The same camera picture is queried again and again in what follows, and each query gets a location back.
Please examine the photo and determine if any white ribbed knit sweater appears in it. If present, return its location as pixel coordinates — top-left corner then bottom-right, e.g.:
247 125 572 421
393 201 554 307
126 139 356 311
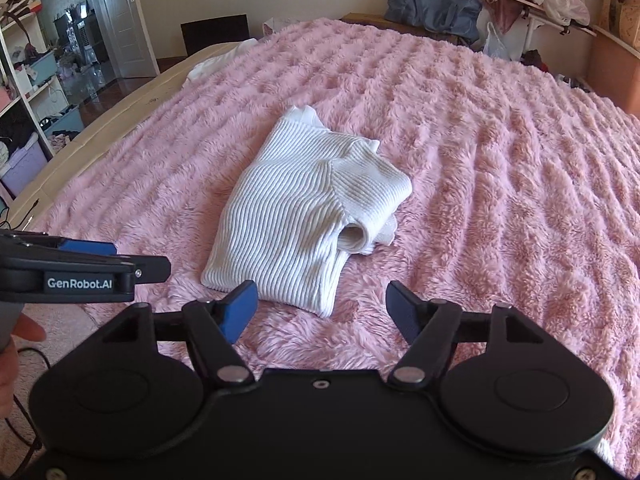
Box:
201 106 412 318

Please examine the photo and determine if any left hand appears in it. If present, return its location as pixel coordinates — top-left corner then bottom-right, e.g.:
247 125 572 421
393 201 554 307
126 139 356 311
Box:
0 314 47 418

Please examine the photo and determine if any white shelving unit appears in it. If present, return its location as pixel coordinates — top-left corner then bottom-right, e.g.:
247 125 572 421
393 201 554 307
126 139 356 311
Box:
1 0 85 204

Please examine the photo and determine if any pink fluffy bed blanket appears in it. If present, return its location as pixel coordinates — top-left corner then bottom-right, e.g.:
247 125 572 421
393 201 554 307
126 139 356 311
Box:
36 20 639 475

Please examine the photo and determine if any black chair back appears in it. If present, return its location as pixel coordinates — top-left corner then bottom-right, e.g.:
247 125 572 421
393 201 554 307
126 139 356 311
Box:
180 14 250 55

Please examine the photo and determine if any white door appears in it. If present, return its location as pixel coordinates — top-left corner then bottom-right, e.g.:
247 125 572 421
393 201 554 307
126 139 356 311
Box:
93 0 160 78

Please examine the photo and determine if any pink plastic storage bin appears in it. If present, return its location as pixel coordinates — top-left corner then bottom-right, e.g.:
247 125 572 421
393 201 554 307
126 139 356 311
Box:
586 26 640 117

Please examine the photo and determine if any dark blue bag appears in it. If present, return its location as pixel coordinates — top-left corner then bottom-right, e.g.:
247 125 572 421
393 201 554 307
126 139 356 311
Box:
384 0 483 44

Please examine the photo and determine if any white folding rack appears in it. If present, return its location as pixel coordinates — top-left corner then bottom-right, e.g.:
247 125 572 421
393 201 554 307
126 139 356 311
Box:
484 0 597 76

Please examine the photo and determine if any floral fabric storage bag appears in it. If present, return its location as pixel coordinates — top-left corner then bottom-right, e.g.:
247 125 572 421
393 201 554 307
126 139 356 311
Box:
598 0 640 50

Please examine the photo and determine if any black cable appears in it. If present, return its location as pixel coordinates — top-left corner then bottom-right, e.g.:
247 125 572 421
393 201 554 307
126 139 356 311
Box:
0 346 51 476

